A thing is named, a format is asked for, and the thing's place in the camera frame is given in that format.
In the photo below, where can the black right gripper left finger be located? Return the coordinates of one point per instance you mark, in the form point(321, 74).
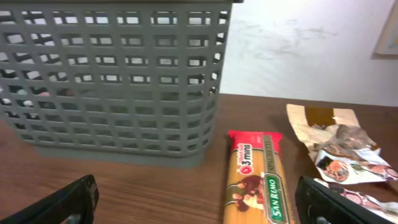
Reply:
point(74, 203)

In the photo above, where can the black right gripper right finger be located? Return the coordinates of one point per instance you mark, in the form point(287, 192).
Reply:
point(320, 202)

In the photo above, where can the San Remo spaghetti packet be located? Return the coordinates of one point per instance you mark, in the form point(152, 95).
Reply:
point(256, 191)

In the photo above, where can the grey plastic lattice basket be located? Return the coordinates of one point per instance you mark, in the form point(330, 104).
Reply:
point(125, 81)

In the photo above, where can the beige mushroom snack pouch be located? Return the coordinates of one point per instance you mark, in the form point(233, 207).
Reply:
point(340, 149)

